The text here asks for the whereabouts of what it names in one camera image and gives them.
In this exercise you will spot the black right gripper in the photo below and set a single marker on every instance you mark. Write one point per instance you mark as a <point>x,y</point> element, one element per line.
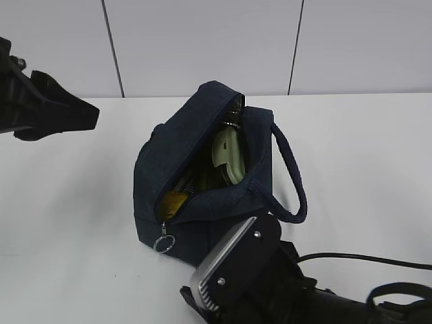
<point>279,294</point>

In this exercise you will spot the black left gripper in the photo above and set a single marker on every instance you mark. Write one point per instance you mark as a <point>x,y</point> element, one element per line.
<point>49,110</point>

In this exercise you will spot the yellow pear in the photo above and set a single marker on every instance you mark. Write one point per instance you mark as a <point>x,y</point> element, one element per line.
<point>171,203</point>

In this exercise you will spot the dark navy insulated lunch bag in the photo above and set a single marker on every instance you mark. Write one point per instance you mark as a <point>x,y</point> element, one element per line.
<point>172,152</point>

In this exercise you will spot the green lidded glass food container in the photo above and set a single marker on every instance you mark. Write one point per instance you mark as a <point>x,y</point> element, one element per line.
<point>223,160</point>

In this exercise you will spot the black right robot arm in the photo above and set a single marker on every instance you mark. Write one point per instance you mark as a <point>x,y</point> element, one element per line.
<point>398,302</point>

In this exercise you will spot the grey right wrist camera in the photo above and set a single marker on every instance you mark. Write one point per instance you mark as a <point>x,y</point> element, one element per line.
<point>235,262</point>

